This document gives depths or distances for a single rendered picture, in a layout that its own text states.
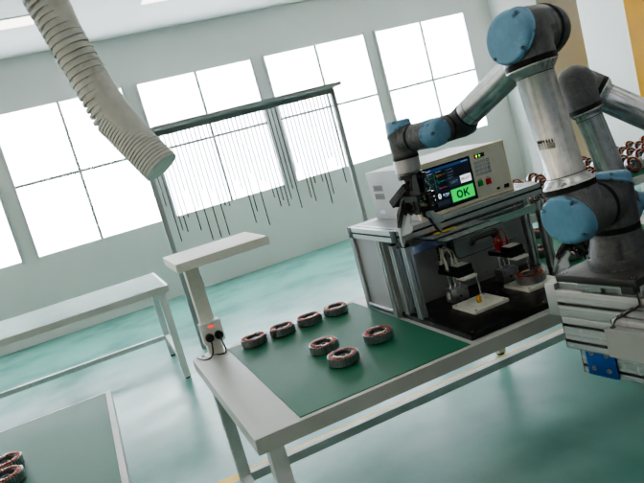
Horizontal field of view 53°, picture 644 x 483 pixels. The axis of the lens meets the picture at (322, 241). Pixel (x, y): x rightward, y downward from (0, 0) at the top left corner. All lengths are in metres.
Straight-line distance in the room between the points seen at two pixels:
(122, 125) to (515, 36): 1.77
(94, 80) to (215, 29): 6.07
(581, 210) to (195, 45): 7.59
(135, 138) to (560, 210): 1.81
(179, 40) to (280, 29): 1.36
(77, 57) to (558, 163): 2.02
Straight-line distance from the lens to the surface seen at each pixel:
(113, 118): 2.82
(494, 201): 2.59
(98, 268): 8.44
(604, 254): 1.67
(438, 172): 2.49
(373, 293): 2.76
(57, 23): 2.94
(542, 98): 1.52
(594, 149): 2.04
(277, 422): 1.98
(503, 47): 1.52
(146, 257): 8.47
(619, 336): 1.57
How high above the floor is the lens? 1.53
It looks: 9 degrees down
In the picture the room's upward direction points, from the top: 15 degrees counter-clockwise
